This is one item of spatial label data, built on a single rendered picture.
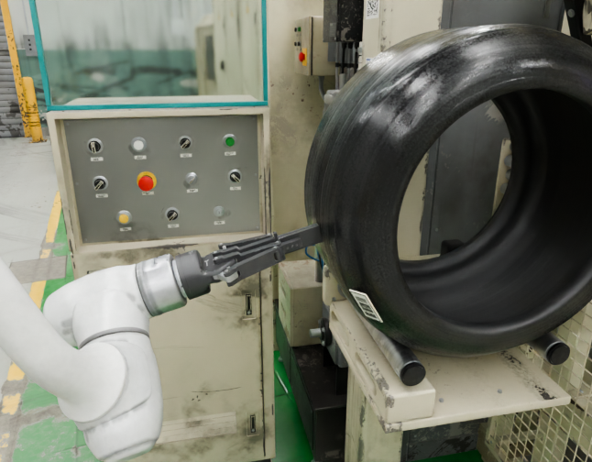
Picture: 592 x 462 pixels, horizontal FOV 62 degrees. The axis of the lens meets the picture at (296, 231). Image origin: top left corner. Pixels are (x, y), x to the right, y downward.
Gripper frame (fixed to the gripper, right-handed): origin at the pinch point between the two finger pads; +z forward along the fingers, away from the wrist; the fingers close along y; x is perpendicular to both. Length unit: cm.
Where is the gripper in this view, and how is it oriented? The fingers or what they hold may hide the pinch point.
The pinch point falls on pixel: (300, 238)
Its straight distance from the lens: 82.3
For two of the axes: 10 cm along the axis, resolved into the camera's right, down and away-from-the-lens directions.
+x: 2.5, 8.9, 3.8
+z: 9.4, -3.1, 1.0
